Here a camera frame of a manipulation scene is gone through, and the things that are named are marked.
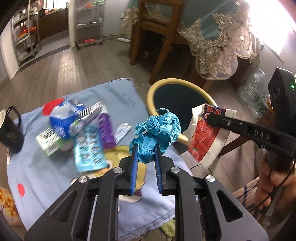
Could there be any teal blister pill pack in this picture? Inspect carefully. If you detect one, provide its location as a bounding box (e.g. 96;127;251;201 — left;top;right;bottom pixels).
73;128;108;173

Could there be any teal paper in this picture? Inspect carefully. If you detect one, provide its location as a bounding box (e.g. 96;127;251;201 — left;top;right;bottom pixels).
129;108;181;164

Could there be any red floral paper bag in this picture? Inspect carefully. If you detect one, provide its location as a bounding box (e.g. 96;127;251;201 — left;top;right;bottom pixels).
183;103;236;168

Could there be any yellow-rimmed teal trash bin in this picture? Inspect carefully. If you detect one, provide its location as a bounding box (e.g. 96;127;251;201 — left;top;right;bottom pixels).
146;78;217;133

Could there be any person's right hand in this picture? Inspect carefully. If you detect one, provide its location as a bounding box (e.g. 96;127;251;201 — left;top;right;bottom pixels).
254;155;295;210

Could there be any bag of plastic bottles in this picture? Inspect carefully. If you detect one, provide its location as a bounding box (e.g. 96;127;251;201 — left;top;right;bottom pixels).
237;67;270;119

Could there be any purple spray bottle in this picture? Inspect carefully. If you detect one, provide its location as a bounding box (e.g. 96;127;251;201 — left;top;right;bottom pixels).
99;113;116;149

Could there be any small white sachet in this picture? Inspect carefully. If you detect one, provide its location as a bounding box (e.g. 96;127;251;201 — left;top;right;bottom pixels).
113;123;132;144

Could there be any green white medicine box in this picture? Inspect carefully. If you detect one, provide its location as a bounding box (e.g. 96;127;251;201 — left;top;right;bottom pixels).
36;128;73;157

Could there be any light blue cartoon cloth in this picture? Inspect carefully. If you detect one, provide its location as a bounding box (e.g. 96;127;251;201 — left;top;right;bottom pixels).
7;78;175;240

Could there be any blue white snack bag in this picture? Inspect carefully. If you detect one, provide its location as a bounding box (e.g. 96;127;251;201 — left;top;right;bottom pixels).
49;101;104;140

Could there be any yellow flower cushion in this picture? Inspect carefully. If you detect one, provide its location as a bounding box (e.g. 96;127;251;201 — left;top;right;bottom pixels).
0;187;20;226

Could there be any black mug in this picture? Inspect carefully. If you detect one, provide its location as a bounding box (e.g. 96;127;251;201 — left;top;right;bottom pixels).
0;106;24;154

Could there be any white power strip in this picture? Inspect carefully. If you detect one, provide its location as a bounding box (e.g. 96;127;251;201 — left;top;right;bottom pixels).
117;38;131;43

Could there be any wooden chair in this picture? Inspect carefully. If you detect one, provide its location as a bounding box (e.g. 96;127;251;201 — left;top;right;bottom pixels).
129;1;188;84

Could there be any metal shelf rack centre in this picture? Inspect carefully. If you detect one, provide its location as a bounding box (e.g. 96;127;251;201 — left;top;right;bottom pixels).
76;1;105;50

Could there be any metal shelf rack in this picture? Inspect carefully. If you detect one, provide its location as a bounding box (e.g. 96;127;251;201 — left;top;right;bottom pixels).
76;1;105;50
11;1;41;66

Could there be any metal shelf rack left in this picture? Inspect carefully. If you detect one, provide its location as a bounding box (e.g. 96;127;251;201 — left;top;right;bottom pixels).
11;1;41;66

